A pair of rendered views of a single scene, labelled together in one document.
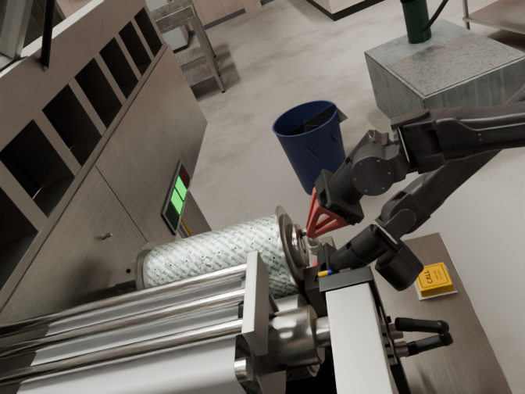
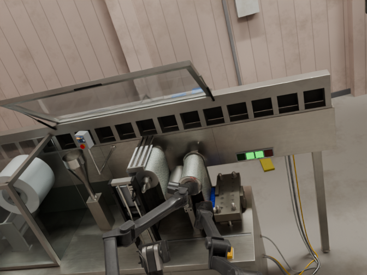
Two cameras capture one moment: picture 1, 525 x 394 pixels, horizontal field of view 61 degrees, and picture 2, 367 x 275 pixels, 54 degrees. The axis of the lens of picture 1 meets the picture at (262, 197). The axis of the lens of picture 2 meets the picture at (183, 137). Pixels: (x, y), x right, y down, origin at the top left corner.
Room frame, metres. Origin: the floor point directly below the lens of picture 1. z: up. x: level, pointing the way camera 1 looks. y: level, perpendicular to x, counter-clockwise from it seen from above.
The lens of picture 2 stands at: (0.66, -1.74, 2.55)
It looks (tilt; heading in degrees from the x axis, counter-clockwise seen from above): 29 degrees down; 91
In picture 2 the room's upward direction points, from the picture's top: 17 degrees counter-clockwise
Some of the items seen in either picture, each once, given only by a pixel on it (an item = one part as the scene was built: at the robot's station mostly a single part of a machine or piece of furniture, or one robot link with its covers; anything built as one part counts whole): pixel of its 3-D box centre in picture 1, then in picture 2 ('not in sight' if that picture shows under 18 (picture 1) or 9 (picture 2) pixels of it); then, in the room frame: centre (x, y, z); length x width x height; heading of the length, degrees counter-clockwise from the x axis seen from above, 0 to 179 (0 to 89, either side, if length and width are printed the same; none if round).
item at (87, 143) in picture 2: not in sight; (83, 141); (0.07, 0.17, 1.66); 0.07 x 0.07 x 0.10; 59
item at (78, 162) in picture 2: not in sight; (74, 159); (-0.08, 0.29, 1.50); 0.14 x 0.14 x 0.06
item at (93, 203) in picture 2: not in sight; (93, 196); (-0.08, 0.29, 1.19); 0.14 x 0.14 x 0.57
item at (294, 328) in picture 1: (291, 338); (146, 182); (0.34, 0.04, 1.34); 0.06 x 0.06 x 0.06; 75
